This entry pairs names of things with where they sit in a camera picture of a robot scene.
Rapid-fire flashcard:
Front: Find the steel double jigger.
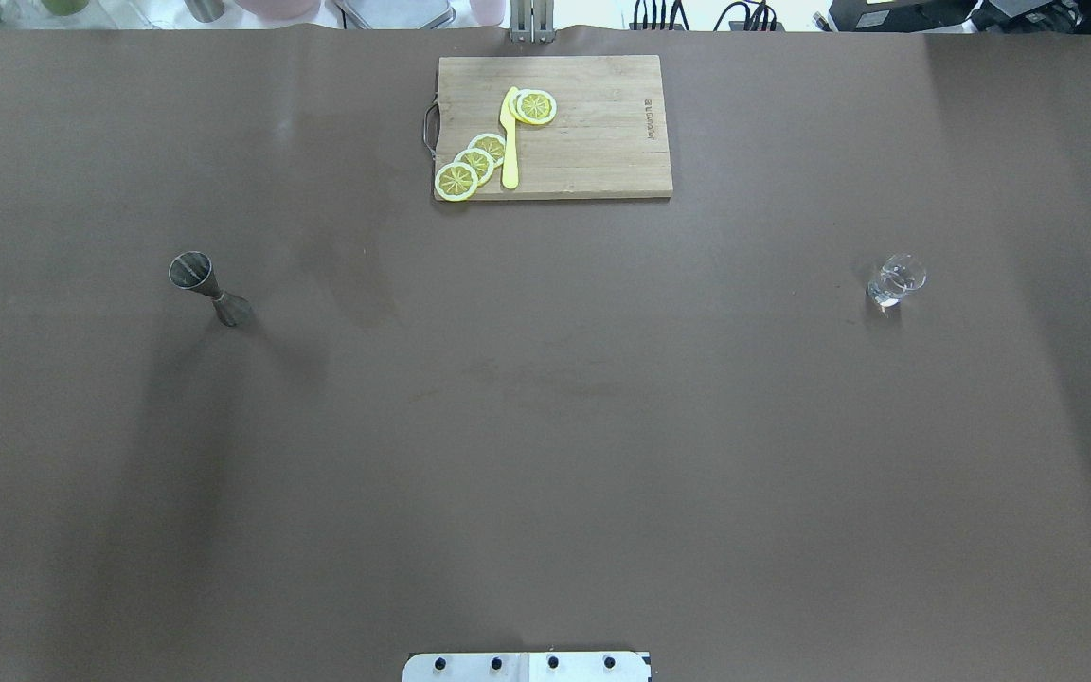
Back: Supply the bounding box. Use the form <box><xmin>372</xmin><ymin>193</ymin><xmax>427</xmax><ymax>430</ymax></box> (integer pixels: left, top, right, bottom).
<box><xmin>168</xmin><ymin>251</ymin><xmax>254</xmax><ymax>328</ymax></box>

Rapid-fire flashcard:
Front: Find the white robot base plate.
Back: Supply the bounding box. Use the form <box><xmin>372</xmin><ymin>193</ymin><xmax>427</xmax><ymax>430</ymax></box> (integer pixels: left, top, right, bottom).
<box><xmin>401</xmin><ymin>651</ymin><xmax>654</xmax><ymax>681</ymax></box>

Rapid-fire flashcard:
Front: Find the lemon slice upper row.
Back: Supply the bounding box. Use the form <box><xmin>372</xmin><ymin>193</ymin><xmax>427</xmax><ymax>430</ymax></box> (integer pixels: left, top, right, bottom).
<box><xmin>468</xmin><ymin>133</ymin><xmax>506</xmax><ymax>167</ymax></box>

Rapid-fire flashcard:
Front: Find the wooden cutting board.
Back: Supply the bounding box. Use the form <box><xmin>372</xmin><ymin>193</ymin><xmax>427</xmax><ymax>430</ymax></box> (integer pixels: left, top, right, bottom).
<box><xmin>436</xmin><ymin>55</ymin><xmax>672</xmax><ymax>202</ymax></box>

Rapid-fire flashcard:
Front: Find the lemon slice row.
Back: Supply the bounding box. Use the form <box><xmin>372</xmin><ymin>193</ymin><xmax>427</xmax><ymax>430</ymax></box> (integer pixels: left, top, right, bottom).
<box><xmin>468</xmin><ymin>133</ymin><xmax>506</xmax><ymax>167</ymax></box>
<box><xmin>454</xmin><ymin>147</ymin><xmax>501</xmax><ymax>187</ymax></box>
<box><xmin>434</xmin><ymin>161</ymin><xmax>482</xmax><ymax>202</ymax></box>

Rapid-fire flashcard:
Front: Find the lemon slice middle row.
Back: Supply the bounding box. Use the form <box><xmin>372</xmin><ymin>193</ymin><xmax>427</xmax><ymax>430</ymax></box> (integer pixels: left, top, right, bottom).
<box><xmin>454</xmin><ymin>147</ymin><xmax>501</xmax><ymax>187</ymax></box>

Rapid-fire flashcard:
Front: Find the lemon slice lower row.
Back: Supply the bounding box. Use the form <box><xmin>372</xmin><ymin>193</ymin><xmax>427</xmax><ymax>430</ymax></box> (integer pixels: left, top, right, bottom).
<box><xmin>434</xmin><ymin>161</ymin><xmax>482</xmax><ymax>202</ymax></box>

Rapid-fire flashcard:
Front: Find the yellow plastic knife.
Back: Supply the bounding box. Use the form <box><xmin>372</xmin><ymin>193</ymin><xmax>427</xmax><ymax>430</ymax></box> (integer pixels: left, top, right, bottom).
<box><xmin>499</xmin><ymin>86</ymin><xmax>520</xmax><ymax>190</ymax></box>

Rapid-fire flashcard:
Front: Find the clear glass cup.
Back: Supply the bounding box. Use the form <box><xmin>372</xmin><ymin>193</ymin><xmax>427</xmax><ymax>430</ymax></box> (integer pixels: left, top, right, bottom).
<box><xmin>866</xmin><ymin>252</ymin><xmax>928</xmax><ymax>310</ymax></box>

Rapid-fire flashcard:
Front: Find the white digital scale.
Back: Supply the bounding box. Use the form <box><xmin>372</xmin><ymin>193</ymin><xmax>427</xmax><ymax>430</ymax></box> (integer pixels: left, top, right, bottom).
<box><xmin>333</xmin><ymin>0</ymin><xmax>456</xmax><ymax>29</ymax></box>

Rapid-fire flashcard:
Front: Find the lemon slice far end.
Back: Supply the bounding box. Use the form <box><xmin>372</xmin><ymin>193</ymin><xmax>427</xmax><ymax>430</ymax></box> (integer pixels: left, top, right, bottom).
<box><xmin>511</xmin><ymin>89</ymin><xmax>558</xmax><ymax>125</ymax></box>

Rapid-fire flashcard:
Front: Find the aluminium frame post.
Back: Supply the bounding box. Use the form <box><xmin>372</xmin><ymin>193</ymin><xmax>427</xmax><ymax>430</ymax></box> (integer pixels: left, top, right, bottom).
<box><xmin>508</xmin><ymin>0</ymin><xmax>558</xmax><ymax>45</ymax></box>

